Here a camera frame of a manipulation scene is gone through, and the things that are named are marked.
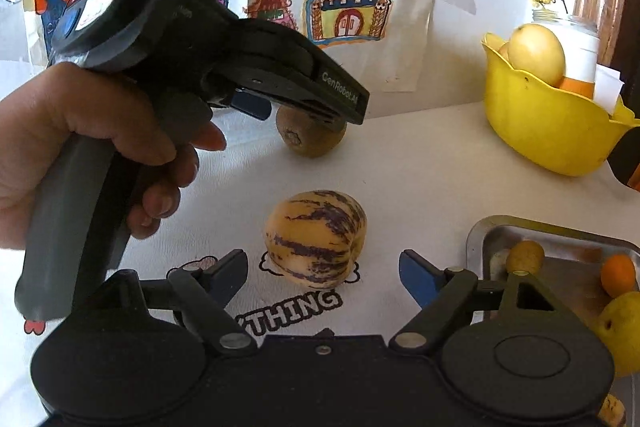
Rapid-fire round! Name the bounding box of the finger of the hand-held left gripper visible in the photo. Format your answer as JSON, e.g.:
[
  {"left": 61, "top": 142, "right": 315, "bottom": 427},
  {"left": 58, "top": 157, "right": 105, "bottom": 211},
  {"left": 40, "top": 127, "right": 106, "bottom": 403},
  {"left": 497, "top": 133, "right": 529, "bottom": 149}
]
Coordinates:
[{"left": 230, "top": 89, "right": 274, "bottom": 122}]

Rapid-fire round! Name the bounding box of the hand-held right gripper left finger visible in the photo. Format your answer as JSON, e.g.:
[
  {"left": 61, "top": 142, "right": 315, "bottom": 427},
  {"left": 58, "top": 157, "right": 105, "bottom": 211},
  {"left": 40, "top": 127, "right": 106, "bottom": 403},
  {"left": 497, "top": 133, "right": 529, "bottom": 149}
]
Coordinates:
[{"left": 97, "top": 249, "right": 259, "bottom": 353}]

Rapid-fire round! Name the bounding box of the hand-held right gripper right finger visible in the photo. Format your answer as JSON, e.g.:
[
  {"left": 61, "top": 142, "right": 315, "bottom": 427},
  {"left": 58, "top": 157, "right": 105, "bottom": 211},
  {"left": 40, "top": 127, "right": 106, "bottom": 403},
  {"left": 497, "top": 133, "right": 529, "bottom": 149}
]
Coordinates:
[{"left": 389, "top": 249, "right": 557, "bottom": 351}]

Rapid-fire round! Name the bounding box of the brown kiwi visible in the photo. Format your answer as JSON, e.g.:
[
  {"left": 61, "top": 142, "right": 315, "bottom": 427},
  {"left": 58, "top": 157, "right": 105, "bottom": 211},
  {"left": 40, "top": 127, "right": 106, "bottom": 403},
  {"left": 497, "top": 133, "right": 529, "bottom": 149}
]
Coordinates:
[{"left": 276, "top": 104, "right": 348, "bottom": 159}]

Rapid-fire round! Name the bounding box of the striped pepino melon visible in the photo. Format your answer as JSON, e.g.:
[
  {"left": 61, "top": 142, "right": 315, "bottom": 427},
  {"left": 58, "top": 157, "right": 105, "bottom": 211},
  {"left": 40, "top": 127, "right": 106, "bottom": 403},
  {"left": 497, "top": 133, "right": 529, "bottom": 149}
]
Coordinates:
[
  {"left": 597, "top": 394, "right": 629, "bottom": 427},
  {"left": 264, "top": 190, "right": 369, "bottom": 289}
]

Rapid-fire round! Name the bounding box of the metal tray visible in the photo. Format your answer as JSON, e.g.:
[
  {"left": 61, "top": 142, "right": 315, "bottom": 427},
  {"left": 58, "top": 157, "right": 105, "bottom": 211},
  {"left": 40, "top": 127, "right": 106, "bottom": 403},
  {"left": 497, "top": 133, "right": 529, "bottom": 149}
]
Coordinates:
[{"left": 466, "top": 215, "right": 640, "bottom": 358}]

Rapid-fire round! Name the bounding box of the green-yellow pear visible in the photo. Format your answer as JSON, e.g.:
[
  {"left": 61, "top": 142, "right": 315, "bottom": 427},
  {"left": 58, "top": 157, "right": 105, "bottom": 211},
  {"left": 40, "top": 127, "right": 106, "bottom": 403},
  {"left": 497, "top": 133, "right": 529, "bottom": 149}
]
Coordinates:
[{"left": 597, "top": 292, "right": 640, "bottom": 378}]

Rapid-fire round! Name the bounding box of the person's left hand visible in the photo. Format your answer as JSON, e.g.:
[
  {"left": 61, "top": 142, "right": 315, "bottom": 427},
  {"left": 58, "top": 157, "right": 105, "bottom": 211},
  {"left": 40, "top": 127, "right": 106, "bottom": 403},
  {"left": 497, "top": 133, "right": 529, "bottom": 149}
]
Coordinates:
[{"left": 0, "top": 61, "right": 228, "bottom": 254}]

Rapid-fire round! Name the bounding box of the yellow-brown kumquat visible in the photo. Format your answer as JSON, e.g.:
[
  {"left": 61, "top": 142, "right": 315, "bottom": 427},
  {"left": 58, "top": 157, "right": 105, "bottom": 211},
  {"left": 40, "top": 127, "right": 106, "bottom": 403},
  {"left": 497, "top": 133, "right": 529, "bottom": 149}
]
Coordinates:
[{"left": 506, "top": 240, "right": 546, "bottom": 276}]

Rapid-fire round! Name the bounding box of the white printed tablecloth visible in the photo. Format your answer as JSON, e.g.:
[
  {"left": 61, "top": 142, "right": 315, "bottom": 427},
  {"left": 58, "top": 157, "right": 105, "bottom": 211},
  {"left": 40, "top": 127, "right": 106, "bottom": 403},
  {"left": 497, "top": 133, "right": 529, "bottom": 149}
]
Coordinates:
[{"left": 0, "top": 57, "right": 640, "bottom": 427}]

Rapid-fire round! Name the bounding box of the yellow plastic bowl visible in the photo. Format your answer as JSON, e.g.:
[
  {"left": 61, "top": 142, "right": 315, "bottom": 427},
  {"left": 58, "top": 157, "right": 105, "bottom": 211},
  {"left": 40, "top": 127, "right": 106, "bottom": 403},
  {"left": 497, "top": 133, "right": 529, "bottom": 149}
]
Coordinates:
[{"left": 481, "top": 32, "right": 640, "bottom": 178}]

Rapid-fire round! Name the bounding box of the orange kumquat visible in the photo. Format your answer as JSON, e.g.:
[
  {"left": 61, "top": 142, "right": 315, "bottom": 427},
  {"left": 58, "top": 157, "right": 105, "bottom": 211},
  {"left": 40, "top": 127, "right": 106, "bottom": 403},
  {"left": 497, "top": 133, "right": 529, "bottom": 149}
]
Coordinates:
[{"left": 600, "top": 254, "right": 639, "bottom": 299}]

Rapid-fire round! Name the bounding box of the orange in bowl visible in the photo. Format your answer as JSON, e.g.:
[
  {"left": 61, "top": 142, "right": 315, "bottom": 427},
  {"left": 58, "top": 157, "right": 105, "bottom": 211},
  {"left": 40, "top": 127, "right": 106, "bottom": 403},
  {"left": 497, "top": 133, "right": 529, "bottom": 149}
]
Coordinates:
[{"left": 557, "top": 77, "right": 596, "bottom": 100}]

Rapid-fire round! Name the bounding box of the pale yellow pear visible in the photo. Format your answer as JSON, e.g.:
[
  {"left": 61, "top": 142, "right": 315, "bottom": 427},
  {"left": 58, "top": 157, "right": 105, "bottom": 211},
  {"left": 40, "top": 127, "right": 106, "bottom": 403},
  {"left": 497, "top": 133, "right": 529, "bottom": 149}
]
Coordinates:
[{"left": 507, "top": 23, "right": 567, "bottom": 88}]

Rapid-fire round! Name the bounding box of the folded white paper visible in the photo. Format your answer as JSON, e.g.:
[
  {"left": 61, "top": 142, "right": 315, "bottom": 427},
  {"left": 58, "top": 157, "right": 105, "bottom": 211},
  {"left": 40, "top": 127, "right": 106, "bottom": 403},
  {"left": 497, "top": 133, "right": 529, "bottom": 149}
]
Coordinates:
[{"left": 594, "top": 66, "right": 626, "bottom": 114}]

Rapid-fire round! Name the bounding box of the glass jar with white label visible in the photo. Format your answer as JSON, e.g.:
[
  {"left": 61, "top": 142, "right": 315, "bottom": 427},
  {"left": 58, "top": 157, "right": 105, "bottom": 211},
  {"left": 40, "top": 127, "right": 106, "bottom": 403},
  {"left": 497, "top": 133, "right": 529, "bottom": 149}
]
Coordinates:
[{"left": 532, "top": 9, "right": 600, "bottom": 84}]

